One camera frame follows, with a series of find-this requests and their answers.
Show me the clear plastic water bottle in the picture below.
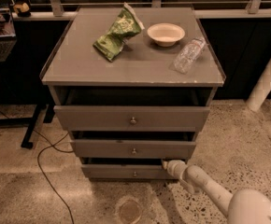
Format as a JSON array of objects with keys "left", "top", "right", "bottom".
[{"left": 173, "top": 37, "right": 206, "bottom": 74}]

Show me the green chip bag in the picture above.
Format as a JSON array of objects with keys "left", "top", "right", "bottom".
[{"left": 93, "top": 3, "right": 145, "bottom": 62}]

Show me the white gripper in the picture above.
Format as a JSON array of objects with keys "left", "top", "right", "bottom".
[{"left": 162, "top": 160, "right": 188, "bottom": 179}]

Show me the grey bottom drawer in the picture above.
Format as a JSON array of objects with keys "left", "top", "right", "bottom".
[{"left": 81, "top": 163, "right": 173, "bottom": 180}]

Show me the white bowl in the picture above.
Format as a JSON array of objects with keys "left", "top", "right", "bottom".
[{"left": 147, "top": 23, "right": 185, "bottom": 48}]

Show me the round floor drain cover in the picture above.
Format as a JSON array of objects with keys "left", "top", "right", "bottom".
[{"left": 116, "top": 198, "right": 142, "bottom": 224}]

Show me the grey drawer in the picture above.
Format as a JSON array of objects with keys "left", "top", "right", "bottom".
[
  {"left": 54, "top": 105, "right": 209, "bottom": 132},
  {"left": 81, "top": 163, "right": 173, "bottom": 180},
  {"left": 71, "top": 139, "right": 195, "bottom": 159}
]

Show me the grey middle drawer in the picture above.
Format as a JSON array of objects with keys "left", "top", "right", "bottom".
[{"left": 71, "top": 139, "right": 195, "bottom": 159}]

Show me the white diagonal pipe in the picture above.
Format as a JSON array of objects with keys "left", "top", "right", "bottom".
[{"left": 246, "top": 58, "right": 271, "bottom": 112}]

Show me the grey top drawer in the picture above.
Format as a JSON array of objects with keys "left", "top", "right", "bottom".
[{"left": 54, "top": 105, "right": 209, "bottom": 132}]

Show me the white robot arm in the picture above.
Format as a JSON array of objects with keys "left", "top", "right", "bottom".
[{"left": 162, "top": 160, "right": 271, "bottom": 224}]

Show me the black floor cable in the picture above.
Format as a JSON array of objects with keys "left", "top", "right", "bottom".
[{"left": 0, "top": 105, "right": 76, "bottom": 224}]

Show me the grey drawer cabinet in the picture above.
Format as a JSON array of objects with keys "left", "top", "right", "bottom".
[{"left": 40, "top": 6, "right": 227, "bottom": 181}]

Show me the black desk frame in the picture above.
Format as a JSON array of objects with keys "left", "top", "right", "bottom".
[{"left": 0, "top": 105, "right": 54, "bottom": 149}]

